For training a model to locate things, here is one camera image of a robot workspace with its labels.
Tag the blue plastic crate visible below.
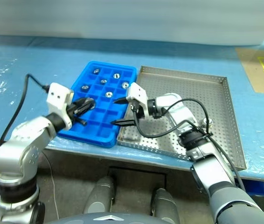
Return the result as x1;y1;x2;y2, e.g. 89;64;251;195
241;179;264;196

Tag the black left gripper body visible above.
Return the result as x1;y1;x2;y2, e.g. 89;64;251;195
67;102;88;126

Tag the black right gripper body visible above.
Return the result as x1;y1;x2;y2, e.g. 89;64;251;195
130;98;147;120

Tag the grey robot torso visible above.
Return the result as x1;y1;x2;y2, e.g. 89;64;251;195
59;211;163;224

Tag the grey right robot leg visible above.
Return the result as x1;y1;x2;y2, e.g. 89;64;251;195
151;188;180;224

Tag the thin white cord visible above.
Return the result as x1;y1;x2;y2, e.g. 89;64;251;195
42;151;59;220

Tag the perforated metal tray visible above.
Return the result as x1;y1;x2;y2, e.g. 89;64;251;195
117;66;247;170

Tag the blue compartment tray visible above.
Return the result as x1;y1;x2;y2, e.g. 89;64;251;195
57;61;137;149

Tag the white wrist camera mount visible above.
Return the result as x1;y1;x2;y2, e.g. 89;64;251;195
126;82;149;117
46;82;74;130

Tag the brown cardboard sheet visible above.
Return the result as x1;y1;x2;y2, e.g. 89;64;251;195
235;45;264;95

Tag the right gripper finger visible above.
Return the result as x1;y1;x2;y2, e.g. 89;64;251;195
114;97;129;105
110;119;137;128

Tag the grey left robot leg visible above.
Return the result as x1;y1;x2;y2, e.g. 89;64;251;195
84;176;116;214

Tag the blue plastic table cover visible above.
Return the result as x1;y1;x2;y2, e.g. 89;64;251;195
0;22;264;182

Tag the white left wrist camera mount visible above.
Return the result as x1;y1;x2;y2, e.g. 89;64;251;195
46;82;74;130

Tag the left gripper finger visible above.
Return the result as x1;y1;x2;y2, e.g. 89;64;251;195
75;97;97;108
79;104;97;116

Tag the grey robot leg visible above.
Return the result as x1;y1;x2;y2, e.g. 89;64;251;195
151;188;180;224
84;176;116;214

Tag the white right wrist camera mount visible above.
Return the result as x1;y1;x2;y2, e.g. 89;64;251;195
126;82;149;117

